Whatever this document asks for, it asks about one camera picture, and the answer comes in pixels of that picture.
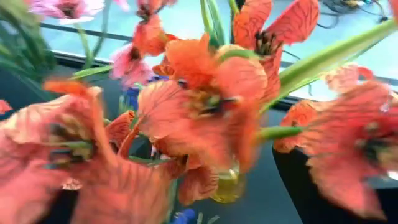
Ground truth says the pink artificial flower bunch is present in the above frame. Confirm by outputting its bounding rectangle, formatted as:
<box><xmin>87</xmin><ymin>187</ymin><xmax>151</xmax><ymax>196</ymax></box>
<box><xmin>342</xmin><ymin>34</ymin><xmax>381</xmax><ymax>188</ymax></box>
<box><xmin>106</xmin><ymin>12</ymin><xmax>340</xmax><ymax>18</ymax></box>
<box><xmin>26</xmin><ymin>0</ymin><xmax>131</xmax><ymax>71</ymax></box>
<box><xmin>109</xmin><ymin>43</ymin><xmax>155</xmax><ymax>90</ymax></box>

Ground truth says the orange artificial flower bunch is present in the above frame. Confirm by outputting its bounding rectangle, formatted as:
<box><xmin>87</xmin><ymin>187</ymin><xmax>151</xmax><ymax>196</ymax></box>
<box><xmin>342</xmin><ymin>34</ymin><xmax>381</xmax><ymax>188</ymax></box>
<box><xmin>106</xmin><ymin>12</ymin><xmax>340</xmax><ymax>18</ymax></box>
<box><xmin>0</xmin><ymin>0</ymin><xmax>398</xmax><ymax>224</ymax></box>

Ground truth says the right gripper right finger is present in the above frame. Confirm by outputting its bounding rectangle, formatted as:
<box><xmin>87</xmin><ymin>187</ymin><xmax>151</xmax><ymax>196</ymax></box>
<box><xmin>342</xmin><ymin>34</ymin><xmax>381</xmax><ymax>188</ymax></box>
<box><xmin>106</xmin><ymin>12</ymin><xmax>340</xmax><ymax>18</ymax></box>
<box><xmin>272</xmin><ymin>147</ymin><xmax>398</xmax><ymax>224</ymax></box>

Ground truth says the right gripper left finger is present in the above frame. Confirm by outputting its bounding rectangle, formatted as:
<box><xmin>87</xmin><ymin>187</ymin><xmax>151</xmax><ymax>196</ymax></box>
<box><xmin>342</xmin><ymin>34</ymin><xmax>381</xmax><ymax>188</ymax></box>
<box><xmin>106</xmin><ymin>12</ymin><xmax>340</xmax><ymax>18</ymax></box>
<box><xmin>40</xmin><ymin>138</ymin><xmax>153</xmax><ymax>224</ymax></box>

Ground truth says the yellow glass vase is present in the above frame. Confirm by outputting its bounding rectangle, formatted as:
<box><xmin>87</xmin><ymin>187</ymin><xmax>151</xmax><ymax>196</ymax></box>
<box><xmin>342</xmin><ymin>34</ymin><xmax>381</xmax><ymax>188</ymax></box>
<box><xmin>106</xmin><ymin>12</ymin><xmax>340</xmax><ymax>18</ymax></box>
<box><xmin>210</xmin><ymin>161</ymin><xmax>248</xmax><ymax>205</ymax></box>

